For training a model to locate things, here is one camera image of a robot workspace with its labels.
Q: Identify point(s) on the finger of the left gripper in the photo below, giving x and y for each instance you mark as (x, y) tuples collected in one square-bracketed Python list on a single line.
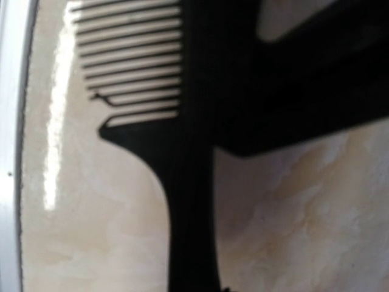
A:
[(327, 74)]

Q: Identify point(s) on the black comb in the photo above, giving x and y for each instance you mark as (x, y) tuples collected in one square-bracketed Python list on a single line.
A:
[(149, 61)]

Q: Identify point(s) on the aluminium front rail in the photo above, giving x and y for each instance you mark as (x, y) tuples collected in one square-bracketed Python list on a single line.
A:
[(17, 23)]

